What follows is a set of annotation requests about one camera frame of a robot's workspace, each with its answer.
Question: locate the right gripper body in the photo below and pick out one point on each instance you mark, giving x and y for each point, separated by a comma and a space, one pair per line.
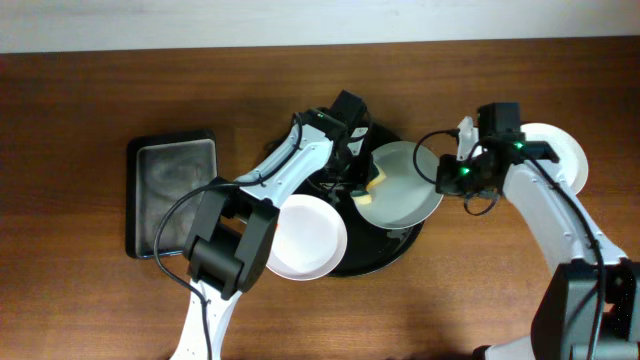
447, 175

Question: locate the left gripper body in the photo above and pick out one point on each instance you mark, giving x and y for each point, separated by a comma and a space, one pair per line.
353, 176

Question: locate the green yellow sponge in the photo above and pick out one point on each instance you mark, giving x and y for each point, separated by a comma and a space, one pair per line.
362, 195

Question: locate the white plate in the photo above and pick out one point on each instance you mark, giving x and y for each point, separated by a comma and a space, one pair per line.
572, 157
405, 198
310, 239

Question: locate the white plate bottom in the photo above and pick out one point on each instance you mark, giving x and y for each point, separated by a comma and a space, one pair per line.
310, 239

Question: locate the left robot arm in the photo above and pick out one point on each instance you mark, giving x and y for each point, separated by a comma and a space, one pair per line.
231, 236

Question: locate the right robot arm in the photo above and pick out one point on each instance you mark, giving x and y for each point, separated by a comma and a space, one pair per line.
590, 309

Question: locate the round black serving tray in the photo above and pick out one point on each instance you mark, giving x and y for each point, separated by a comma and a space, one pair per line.
369, 248

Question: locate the metal soapy water tray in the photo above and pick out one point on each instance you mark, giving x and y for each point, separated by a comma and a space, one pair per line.
160, 169

